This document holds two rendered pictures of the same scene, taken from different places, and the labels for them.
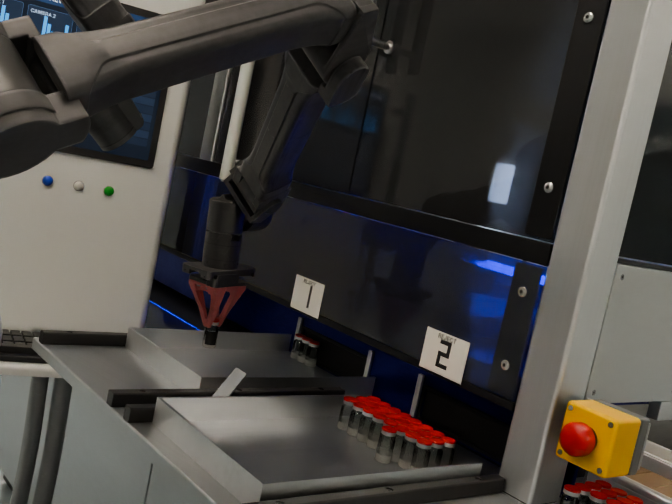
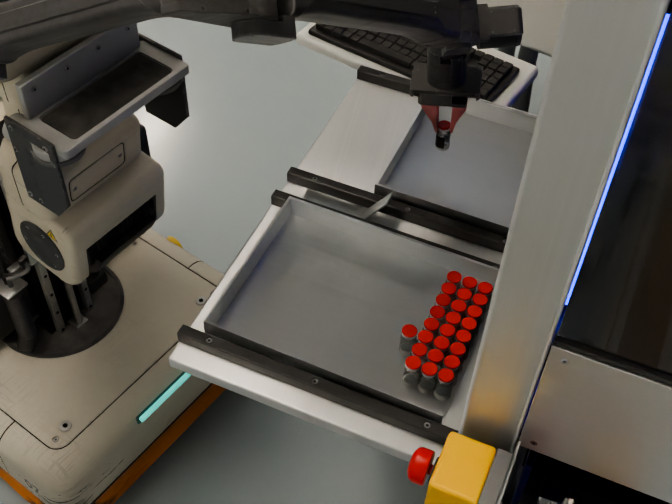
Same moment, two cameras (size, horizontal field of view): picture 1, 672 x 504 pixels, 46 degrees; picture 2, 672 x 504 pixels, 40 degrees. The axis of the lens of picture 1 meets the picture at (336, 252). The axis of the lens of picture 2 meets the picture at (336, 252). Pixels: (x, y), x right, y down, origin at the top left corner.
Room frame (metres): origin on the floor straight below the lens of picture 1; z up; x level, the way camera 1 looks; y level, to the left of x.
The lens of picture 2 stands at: (0.60, -0.70, 1.91)
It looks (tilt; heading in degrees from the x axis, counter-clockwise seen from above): 49 degrees down; 61
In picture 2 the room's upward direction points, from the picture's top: 2 degrees clockwise
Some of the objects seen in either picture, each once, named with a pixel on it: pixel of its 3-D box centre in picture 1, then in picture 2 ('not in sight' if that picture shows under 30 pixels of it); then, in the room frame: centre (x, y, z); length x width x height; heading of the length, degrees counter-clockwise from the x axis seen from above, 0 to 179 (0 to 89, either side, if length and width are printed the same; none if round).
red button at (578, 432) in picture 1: (579, 439); (426, 467); (0.92, -0.33, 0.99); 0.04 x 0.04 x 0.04; 39
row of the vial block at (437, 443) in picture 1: (394, 433); (448, 333); (1.09, -0.13, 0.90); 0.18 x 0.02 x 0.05; 39
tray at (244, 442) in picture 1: (317, 443); (358, 303); (1.00, -0.03, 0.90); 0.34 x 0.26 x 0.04; 129
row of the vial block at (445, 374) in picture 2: (406, 433); (464, 339); (1.10, -0.15, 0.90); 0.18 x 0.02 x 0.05; 38
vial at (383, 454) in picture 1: (385, 444); (408, 340); (1.03, -0.12, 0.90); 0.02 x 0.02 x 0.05
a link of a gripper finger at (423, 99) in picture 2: (214, 298); (443, 106); (1.25, 0.17, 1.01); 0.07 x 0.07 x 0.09; 53
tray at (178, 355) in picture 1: (250, 362); (504, 171); (1.34, 0.10, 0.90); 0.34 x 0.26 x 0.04; 129
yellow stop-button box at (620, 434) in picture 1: (601, 437); (465, 483); (0.95, -0.36, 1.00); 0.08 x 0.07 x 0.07; 129
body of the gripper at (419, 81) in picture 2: (221, 254); (446, 67); (1.25, 0.18, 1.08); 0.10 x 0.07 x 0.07; 143
